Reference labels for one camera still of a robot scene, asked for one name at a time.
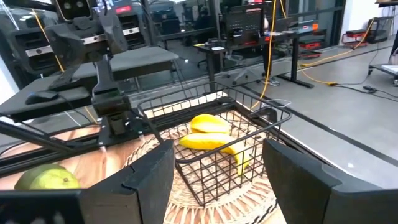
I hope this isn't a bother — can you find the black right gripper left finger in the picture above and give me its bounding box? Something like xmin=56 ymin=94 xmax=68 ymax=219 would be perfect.
xmin=0 ymin=139 xmax=176 ymax=224

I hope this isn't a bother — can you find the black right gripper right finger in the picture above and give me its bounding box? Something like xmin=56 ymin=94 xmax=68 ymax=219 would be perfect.
xmin=262 ymin=139 xmax=398 ymax=224

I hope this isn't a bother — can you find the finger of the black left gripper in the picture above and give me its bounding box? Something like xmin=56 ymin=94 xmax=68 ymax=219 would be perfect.
xmin=98 ymin=9 xmax=129 ymax=56
xmin=44 ymin=23 xmax=85 ymax=91

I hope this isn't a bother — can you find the green pear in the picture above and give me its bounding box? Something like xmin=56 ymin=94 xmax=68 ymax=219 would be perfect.
xmin=14 ymin=163 xmax=81 ymax=191

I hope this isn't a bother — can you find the grey desk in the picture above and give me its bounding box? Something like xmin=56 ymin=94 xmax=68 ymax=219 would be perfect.
xmin=0 ymin=45 xmax=180 ymax=123

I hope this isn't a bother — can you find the black computer mouse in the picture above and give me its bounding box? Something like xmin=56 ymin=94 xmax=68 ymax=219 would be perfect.
xmin=24 ymin=90 xmax=60 ymax=106

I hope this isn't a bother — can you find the office chair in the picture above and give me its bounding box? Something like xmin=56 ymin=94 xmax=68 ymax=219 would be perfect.
xmin=223 ymin=51 xmax=265 ymax=85

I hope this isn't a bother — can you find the black standing desk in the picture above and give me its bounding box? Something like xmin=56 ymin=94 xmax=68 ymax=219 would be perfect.
xmin=195 ymin=18 xmax=328 ymax=90

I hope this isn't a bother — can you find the red black cart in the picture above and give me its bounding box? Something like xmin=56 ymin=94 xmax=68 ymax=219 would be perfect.
xmin=341 ymin=29 xmax=368 ymax=48

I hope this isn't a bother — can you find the yellow cable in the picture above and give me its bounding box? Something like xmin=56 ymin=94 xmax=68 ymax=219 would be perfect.
xmin=30 ymin=8 xmax=100 ymax=125
xmin=250 ymin=0 xmax=278 ymax=110
xmin=297 ymin=17 xmax=377 ymax=86

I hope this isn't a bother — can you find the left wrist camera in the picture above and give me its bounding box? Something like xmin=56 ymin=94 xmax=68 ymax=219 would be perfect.
xmin=55 ymin=0 xmax=93 ymax=22

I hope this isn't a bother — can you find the black wire basket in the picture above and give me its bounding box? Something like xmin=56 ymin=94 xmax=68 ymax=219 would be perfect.
xmin=136 ymin=81 xmax=293 ymax=208

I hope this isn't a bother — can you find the thin white cable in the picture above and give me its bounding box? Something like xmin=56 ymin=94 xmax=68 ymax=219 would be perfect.
xmin=266 ymin=98 xmax=292 ymax=109

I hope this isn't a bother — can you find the black floor cable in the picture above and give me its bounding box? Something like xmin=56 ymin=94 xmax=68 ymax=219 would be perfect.
xmin=337 ymin=46 xmax=398 ymax=102

